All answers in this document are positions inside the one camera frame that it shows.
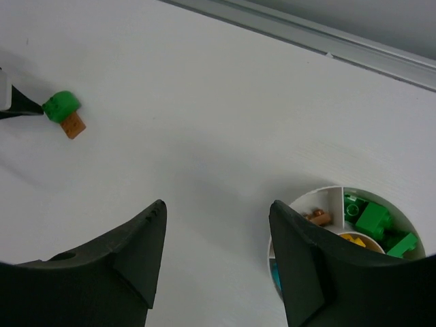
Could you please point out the aluminium table edge rail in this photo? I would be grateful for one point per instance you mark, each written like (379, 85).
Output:
(367, 54)

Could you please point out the large green lego brick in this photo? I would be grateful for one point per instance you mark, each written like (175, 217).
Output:
(374, 221)

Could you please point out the white round divided container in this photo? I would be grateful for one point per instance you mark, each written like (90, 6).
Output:
(331, 199)

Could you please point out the brown and purple lego stack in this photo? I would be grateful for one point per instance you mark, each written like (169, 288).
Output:
(318, 217)

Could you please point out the dark green lego brick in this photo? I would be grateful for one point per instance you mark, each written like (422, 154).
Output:
(353, 207)

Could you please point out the green lego plate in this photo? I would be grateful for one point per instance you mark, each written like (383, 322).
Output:
(400, 244)

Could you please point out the yellow long lego brick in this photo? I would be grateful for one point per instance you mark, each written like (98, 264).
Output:
(359, 240)

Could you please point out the brown lego tile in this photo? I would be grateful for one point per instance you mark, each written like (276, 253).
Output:
(73, 125)

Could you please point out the cyan lego brick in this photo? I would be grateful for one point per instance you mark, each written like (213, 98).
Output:
(275, 274)

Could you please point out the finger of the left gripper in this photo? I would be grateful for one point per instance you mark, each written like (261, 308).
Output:
(21, 106)

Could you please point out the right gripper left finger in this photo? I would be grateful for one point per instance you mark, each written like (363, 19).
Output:
(108, 281)

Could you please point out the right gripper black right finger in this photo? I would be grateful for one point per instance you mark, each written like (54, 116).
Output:
(329, 281)

